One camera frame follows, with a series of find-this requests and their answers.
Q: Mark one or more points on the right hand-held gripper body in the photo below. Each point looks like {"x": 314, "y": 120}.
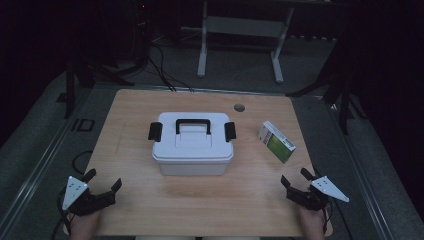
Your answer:
{"x": 310, "y": 200}

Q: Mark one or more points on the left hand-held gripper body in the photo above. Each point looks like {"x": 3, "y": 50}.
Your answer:
{"x": 75, "y": 191}

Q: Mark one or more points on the green and white carton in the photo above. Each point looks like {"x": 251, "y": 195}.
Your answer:
{"x": 278, "y": 145}

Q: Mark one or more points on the white plastic storage box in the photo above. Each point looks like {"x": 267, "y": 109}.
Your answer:
{"x": 193, "y": 168}

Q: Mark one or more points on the person's right hand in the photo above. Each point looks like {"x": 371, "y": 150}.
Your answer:
{"x": 313, "y": 225}

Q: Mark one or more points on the person's left hand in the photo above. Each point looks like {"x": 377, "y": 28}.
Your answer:
{"x": 83, "y": 228}

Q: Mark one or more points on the black tripod stand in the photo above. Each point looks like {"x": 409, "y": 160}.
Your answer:
{"x": 343, "y": 96}
{"x": 69, "y": 93}

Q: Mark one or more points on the grey round table grommet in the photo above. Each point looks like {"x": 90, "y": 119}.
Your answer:
{"x": 239, "y": 107}

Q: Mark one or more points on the white metal stand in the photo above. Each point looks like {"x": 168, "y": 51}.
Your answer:
{"x": 240, "y": 26}

